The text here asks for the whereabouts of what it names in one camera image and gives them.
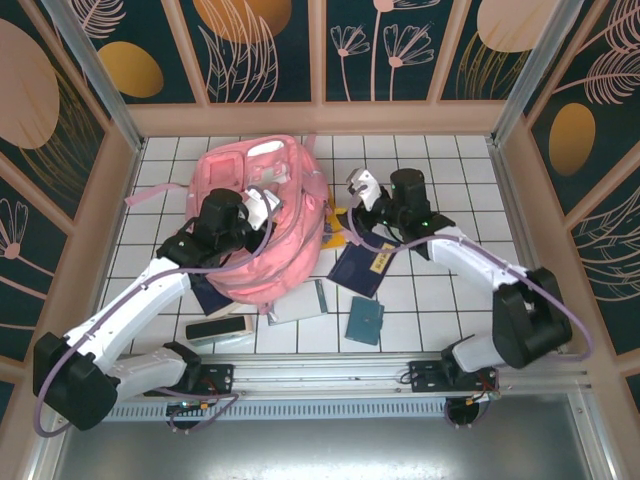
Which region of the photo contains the grey notebook teal spine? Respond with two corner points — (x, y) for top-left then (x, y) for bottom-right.
(267, 278), (329, 327)

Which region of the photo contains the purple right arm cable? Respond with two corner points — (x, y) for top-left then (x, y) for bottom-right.
(347, 197), (596, 431)

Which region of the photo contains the grey metal panel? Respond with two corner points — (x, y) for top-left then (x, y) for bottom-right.
(29, 394), (616, 480)

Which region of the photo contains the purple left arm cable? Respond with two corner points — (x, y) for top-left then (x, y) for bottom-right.
(32, 184), (276, 436)

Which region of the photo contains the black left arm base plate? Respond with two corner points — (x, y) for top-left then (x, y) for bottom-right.
(143, 363), (236, 399)

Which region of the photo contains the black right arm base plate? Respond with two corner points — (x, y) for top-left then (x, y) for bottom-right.
(408, 358), (501, 396)

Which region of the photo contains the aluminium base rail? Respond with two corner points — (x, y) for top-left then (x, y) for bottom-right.
(47, 351), (604, 401)

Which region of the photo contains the pink backpack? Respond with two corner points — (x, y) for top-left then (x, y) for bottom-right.
(124, 132), (334, 316)

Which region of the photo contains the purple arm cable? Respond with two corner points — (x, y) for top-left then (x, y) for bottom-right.
(32, 184), (276, 436)
(347, 197), (596, 431)

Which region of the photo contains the teal small book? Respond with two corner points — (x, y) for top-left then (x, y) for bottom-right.
(343, 295), (386, 346)

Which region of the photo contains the slotted metal vent strip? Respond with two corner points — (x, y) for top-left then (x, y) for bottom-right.
(69, 402), (451, 422)

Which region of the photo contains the aluminium frame post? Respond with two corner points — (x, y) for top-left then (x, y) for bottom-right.
(491, 0), (587, 147)
(42, 0), (147, 157)

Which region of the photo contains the yellow book purple pattern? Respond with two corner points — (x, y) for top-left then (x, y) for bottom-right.
(319, 197), (359, 251)

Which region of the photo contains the small circuit board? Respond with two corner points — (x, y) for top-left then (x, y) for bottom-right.
(167, 399), (211, 416)

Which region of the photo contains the aluminium side rail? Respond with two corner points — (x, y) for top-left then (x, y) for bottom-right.
(487, 138), (569, 357)

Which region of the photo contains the navy book long yellow label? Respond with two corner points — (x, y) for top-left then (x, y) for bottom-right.
(327, 239), (404, 299)

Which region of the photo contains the navy book short yellow label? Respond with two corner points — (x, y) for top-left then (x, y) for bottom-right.
(192, 282), (236, 319)

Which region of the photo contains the black cream pencil case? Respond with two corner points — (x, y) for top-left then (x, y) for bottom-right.
(184, 315), (254, 349)

